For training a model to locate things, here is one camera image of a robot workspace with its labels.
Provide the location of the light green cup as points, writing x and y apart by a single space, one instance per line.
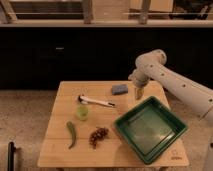
82 112

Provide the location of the green chili pepper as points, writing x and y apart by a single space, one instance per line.
71 129

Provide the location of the green square tray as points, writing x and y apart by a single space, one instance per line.
149 129

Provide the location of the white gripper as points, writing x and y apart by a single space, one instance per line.
139 79

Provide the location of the dark cabinet counter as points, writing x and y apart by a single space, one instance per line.
42 57

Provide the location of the blue sponge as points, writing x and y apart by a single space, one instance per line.
119 89

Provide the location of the white black handled tool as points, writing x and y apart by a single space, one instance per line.
85 100

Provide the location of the red grape bunch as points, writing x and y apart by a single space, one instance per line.
99 134

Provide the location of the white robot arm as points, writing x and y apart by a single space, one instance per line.
151 65

